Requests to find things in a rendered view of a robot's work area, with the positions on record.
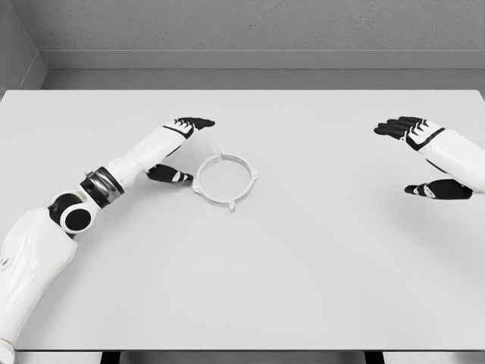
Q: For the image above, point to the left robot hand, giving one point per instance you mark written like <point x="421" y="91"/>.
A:
<point x="159" y="146"/>

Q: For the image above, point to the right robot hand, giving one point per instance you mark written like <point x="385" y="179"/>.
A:
<point x="454" y="151"/>

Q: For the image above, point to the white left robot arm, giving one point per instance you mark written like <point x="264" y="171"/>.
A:
<point x="34" y="242"/>

